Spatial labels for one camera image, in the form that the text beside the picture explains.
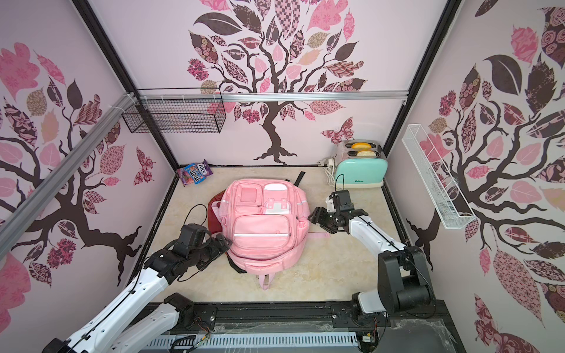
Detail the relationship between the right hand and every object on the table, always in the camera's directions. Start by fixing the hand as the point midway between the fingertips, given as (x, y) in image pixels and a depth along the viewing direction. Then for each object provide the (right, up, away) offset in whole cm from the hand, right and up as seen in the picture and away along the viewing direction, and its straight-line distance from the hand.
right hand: (313, 223), depth 88 cm
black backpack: (-30, -15, -8) cm, 35 cm away
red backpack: (-42, 0, +3) cm, 42 cm away
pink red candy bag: (-67, +21, +26) cm, 74 cm away
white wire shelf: (+39, +18, -17) cm, 46 cm away
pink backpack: (-19, +1, 0) cm, 19 cm away
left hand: (-35, -10, -9) cm, 37 cm away
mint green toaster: (+24, +25, +14) cm, 38 cm away
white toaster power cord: (+11, +26, +29) cm, 41 cm away
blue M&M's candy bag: (-61, +23, +26) cm, 70 cm away
